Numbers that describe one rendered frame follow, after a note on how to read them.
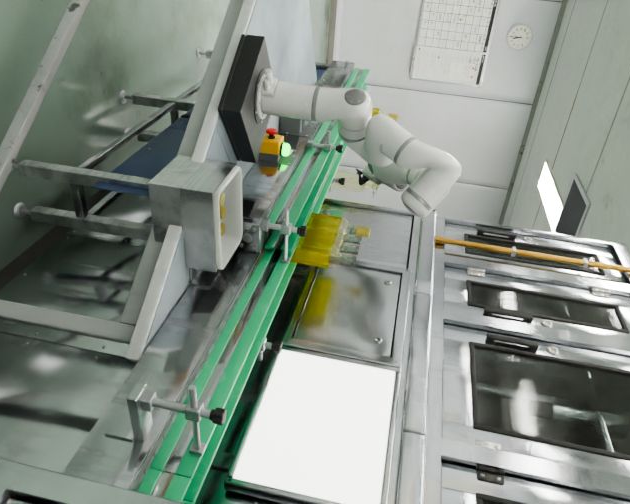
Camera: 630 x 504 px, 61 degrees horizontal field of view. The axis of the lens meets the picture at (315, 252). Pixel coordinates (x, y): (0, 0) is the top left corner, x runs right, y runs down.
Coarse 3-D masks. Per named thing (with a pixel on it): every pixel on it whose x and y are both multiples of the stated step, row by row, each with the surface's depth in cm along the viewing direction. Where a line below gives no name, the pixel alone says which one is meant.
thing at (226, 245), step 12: (240, 168) 134; (228, 180) 127; (240, 180) 137; (216, 192) 122; (228, 192) 139; (240, 192) 138; (216, 204) 122; (228, 204) 141; (240, 204) 140; (216, 216) 124; (228, 216) 143; (240, 216) 142; (216, 228) 126; (228, 228) 145; (240, 228) 144; (216, 240) 128; (228, 240) 144; (240, 240) 145; (216, 252) 131; (228, 252) 139; (216, 264) 134
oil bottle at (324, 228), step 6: (312, 222) 174; (318, 222) 174; (312, 228) 171; (318, 228) 171; (324, 228) 171; (330, 228) 171; (336, 228) 171; (342, 228) 172; (330, 234) 170; (336, 234) 169; (342, 234) 170
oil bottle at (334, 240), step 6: (306, 234) 168; (312, 234) 168; (318, 234) 168; (324, 234) 169; (306, 240) 166; (312, 240) 166; (318, 240) 165; (324, 240) 166; (330, 240) 166; (336, 240) 166; (342, 240) 168; (336, 246) 165; (342, 246) 166
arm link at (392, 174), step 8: (376, 168) 170; (384, 168) 166; (392, 168) 165; (400, 168) 163; (376, 176) 173; (384, 176) 168; (392, 176) 166; (400, 176) 164; (400, 184) 168; (408, 184) 164
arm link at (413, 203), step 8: (424, 168) 156; (408, 176) 160; (416, 176) 156; (408, 192) 142; (448, 192) 154; (408, 200) 141; (416, 200) 140; (440, 200) 153; (408, 208) 144; (416, 208) 141; (424, 208) 141; (432, 208) 153; (424, 216) 149
